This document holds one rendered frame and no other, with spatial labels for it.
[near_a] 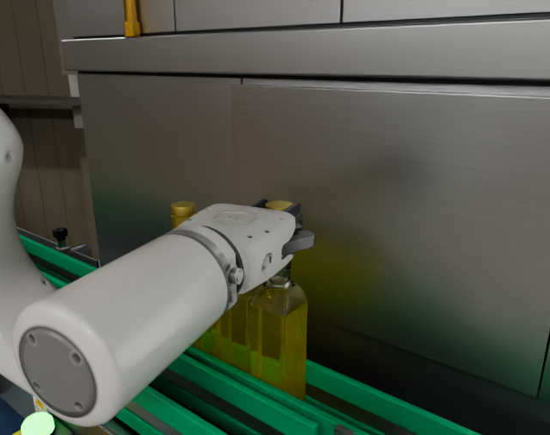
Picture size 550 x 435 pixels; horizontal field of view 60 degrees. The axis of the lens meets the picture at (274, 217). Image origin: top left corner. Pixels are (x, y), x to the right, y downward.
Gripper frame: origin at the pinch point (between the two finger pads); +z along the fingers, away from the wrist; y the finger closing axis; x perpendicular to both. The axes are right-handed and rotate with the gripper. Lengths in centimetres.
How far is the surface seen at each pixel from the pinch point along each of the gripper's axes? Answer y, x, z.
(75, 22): 58, -25, 31
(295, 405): -4.4, 22.0, -3.8
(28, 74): 291, -7, 213
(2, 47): 310, -27, 210
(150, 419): 13.4, 26.2, -8.9
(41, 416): 33.8, 32.7, -9.0
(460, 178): -19.2, -4.5, 9.3
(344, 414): -8.7, 27.2, 3.0
